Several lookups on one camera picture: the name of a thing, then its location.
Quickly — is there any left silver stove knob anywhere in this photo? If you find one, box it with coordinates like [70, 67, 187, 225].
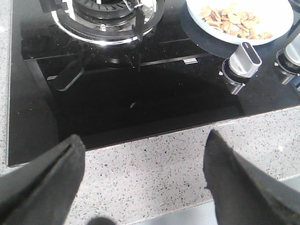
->
[222, 42, 262, 84]

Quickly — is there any left burner black pan support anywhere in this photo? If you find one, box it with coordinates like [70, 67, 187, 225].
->
[39, 0, 165, 46]

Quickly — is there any brown meat pieces pile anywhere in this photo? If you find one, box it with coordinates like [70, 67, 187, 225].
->
[199, 5, 273, 40]

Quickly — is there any black glass gas cooktop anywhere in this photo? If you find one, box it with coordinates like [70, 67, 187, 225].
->
[6, 0, 300, 167]

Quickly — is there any light blue plate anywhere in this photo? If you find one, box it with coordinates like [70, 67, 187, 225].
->
[187, 0, 293, 45]

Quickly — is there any right silver stove knob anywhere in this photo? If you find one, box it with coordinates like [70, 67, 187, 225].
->
[276, 41, 300, 76]

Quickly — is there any silver stove knob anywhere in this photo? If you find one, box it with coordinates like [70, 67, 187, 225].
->
[276, 41, 300, 76]
[222, 42, 262, 84]

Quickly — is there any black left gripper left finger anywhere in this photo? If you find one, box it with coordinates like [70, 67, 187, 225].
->
[0, 135, 85, 225]

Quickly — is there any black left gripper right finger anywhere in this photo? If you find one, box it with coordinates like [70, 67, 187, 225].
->
[203, 130, 300, 225]

